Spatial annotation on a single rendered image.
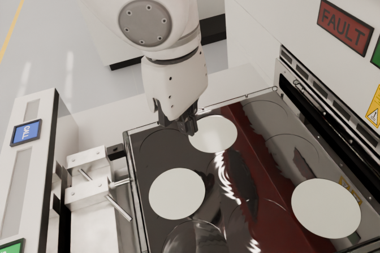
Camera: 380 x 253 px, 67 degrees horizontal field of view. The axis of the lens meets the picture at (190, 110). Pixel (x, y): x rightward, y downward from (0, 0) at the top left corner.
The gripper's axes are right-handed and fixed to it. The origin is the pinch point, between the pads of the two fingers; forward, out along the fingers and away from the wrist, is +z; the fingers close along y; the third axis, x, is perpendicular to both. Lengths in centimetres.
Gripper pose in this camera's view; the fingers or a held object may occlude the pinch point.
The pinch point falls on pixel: (186, 123)
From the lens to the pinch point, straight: 49.8
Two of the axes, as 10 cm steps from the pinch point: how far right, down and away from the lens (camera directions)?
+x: 7.8, 3.5, -5.1
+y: -6.1, 6.1, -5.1
